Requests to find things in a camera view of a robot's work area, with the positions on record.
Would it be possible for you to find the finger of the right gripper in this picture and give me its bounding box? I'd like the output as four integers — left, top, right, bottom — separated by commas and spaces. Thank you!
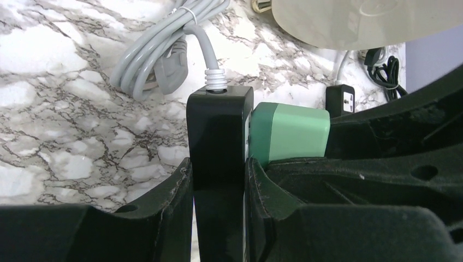
265, 144, 462, 231
325, 65, 462, 159

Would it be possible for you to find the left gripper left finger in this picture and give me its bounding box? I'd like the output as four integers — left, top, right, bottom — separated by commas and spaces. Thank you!
1, 158, 193, 261

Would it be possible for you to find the cream cylindrical container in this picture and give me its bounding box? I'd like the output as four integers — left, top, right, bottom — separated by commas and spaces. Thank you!
271, 0, 462, 50

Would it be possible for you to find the black strip with green plugs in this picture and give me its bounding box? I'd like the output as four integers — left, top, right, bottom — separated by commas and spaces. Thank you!
186, 86, 254, 261

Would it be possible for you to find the grey cable right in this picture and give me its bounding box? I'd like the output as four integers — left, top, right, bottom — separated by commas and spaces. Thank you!
334, 47, 389, 87

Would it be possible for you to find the black power cable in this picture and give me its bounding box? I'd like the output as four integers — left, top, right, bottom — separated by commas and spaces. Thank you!
363, 47, 409, 102

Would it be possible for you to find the grey coiled cable left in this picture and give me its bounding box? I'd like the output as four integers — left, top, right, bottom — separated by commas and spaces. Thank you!
109, 0, 231, 101

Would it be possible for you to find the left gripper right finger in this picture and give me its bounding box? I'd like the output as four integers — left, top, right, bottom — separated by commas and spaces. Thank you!
245, 158, 462, 261

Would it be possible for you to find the black strip with pink plugs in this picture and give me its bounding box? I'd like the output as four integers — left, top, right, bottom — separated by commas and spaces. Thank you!
325, 84, 355, 118

